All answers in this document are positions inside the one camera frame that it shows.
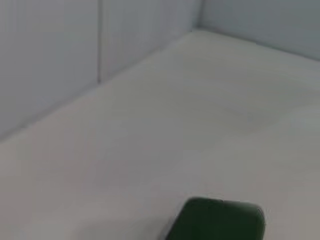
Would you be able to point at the green glasses case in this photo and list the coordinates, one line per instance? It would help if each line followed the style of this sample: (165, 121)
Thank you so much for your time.
(220, 220)

